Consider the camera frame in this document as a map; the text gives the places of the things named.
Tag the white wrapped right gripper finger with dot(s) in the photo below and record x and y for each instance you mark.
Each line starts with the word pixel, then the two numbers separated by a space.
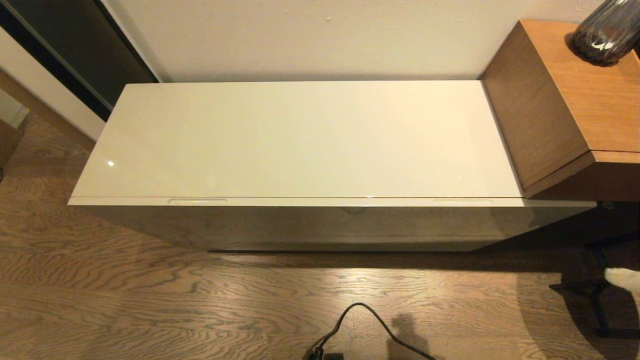
pixel 622 277

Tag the brown wooden side cabinet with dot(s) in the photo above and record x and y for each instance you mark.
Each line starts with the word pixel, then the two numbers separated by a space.
pixel 550 110

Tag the dark ribbed glass vase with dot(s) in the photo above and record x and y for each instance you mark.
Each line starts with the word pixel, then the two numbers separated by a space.
pixel 605 35

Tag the glossy white low cabinet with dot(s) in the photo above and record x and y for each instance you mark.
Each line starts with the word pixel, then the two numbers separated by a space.
pixel 300 140

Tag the dark sliding door panel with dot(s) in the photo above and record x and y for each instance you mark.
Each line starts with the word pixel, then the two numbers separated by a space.
pixel 75 40

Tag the light grey box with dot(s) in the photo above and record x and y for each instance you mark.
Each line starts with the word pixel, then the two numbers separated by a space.
pixel 11 110

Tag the black metal frame legs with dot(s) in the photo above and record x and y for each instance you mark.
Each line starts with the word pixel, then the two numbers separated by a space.
pixel 595 300

